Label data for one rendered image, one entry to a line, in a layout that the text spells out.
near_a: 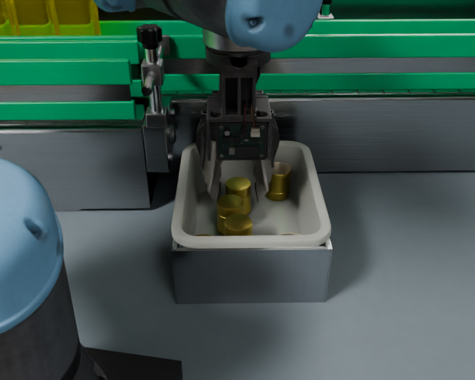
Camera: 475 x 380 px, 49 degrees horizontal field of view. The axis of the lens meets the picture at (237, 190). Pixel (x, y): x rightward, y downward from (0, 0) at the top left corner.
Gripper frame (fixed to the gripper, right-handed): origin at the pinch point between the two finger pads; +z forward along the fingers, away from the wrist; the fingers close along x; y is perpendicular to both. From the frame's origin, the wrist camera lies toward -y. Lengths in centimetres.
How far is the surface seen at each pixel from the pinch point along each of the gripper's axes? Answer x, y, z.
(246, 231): 0.9, 9.9, -0.6
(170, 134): -8.8, -4.1, -6.2
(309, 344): 7.1, 21.5, 5.3
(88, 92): -18.9, -4.8, -11.9
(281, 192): 6.1, -2.0, 1.8
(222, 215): -1.9, 5.6, 0.0
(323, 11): 13.5, -22.8, -17.2
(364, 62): 18.4, -14.1, -12.4
